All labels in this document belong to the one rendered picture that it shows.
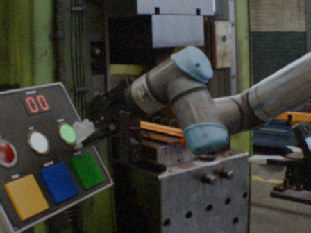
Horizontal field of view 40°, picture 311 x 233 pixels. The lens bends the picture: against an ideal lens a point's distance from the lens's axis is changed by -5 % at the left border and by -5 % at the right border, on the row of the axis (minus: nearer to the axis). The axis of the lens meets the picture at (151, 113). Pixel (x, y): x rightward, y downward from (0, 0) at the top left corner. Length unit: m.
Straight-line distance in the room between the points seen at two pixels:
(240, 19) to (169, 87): 0.97
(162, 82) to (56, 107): 0.31
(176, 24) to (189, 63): 0.54
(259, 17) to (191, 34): 8.39
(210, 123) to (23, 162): 0.37
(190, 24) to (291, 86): 0.64
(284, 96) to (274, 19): 8.78
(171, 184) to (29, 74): 0.51
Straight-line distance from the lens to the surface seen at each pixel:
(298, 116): 1.56
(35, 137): 0.95
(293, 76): 0.80
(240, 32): 1.76
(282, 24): 9.49
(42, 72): 1.27
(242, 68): 1.77
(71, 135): 1.03
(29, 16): 1.27
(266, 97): 0.84
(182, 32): 1.35
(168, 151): 1.35
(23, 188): 0.87
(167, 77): 0.83
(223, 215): 1.50
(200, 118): 0.80
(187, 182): 1.34
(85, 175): 1.00
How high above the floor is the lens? 1.29
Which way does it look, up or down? 9 degrees down
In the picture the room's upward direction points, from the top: 2 degrees counter-clockwise
